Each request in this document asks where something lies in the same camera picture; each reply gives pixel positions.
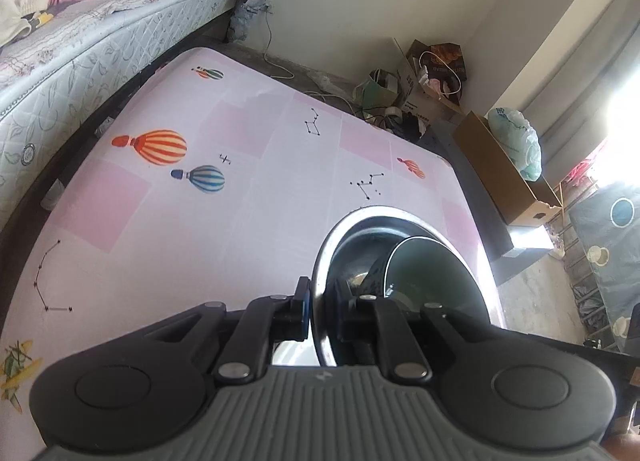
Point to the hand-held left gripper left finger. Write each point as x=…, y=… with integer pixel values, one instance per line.
x=302, y=311

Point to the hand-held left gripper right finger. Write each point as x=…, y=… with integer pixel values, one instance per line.
x=345, y=321

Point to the steel bowl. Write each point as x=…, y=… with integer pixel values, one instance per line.
x=350, y=251

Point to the person's right hand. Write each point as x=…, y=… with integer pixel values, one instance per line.
x=627, y=448

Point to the dark blue printed blanket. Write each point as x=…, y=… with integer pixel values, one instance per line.
x=610, y=241

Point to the pink printed tablecloth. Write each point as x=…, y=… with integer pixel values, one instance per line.
x=200, y=221

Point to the brown cardboard box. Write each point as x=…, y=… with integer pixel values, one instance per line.
x=500, y=181

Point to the tape roll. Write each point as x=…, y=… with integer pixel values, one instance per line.
x=393, y=113

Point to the white cardboard box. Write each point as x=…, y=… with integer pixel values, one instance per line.
x=425, y=108

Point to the light green paper bag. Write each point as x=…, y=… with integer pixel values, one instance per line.
x=372, y=93

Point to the clear plastic wrap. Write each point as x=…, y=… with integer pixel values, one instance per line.
x=320, y=81

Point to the pale green plastic bag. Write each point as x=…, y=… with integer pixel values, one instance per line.
x=520, y=146

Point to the white quilted mattress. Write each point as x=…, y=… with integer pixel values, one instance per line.
x=100, y=51

